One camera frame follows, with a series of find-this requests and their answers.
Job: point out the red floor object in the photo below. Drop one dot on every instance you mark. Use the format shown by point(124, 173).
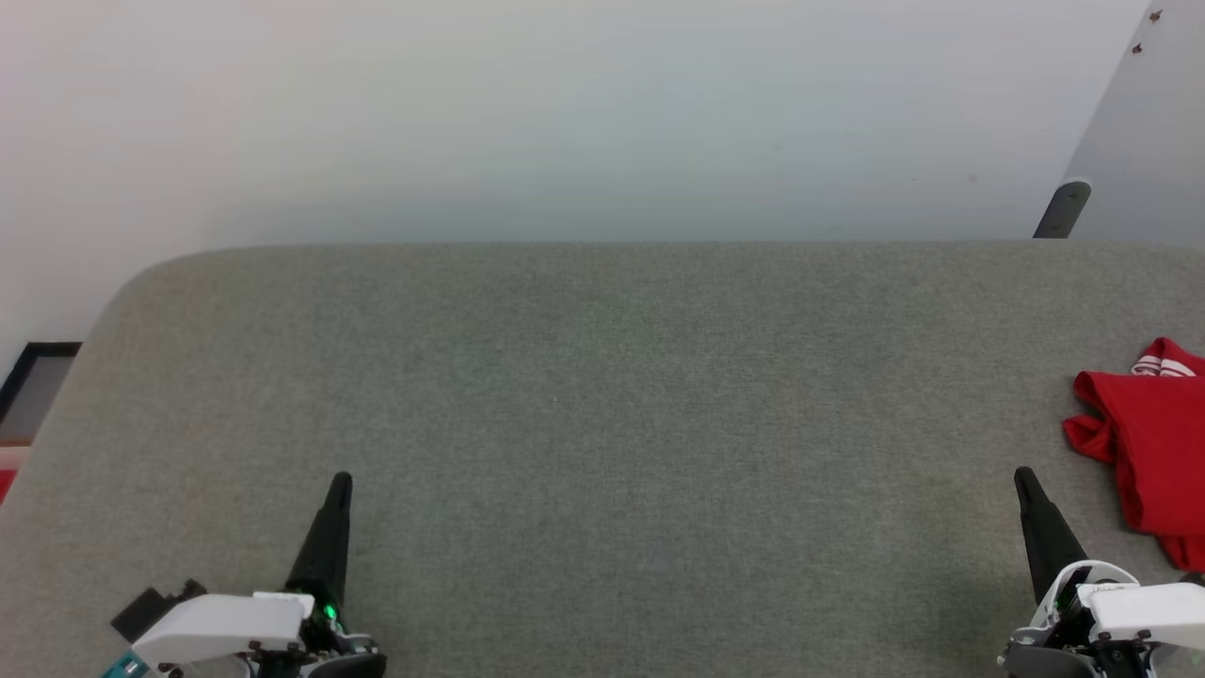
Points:
point(6, 485)

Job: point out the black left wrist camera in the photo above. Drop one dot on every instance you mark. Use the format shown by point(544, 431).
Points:
point(151, 607)

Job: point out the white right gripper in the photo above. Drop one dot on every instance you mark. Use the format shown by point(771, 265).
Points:
point(1139, 607)

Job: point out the red and white basketball jersey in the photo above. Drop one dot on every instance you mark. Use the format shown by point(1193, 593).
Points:
point(1158, 443)

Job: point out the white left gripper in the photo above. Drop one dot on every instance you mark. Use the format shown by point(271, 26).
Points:
point(226, 626)

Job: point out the grey vertical wall strip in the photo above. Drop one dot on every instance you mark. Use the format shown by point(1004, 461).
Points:
point(1062, 212)

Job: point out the black framed panel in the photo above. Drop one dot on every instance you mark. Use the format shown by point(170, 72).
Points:
point(47, 349)

